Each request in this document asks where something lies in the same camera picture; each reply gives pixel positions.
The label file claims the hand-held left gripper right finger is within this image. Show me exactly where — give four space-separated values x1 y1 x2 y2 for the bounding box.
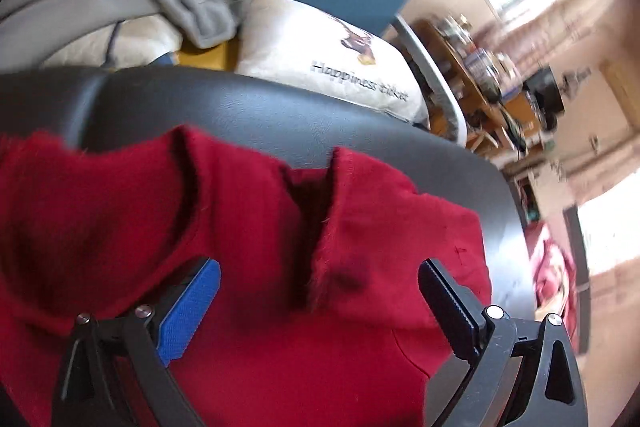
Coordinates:
417 258 588 427

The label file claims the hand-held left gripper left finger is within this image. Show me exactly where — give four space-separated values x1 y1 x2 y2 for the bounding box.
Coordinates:
50 256 222 427

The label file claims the red knit sweater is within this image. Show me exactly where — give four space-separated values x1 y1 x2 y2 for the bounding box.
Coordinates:
0 124 493 427

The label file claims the white printed pillow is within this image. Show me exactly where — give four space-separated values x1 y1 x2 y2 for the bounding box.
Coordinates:
232 0 431 125

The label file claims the black monitor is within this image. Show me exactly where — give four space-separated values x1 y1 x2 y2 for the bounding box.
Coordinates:
522 64 566 132

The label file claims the grey curved armrest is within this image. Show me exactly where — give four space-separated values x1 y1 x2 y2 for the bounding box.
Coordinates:
392 14 468 142

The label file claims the beige patterned curtain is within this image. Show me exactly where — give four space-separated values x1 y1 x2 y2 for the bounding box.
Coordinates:
475 0 640 58

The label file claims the cluttered wooden desk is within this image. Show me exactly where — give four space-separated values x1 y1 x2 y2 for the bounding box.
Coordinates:
415 19 551 158

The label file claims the wall air conditioner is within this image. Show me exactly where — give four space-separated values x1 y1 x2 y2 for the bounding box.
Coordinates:
600 57 640 122

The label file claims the pink red blanket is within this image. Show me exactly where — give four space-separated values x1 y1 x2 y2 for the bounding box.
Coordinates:
532 222 581 323

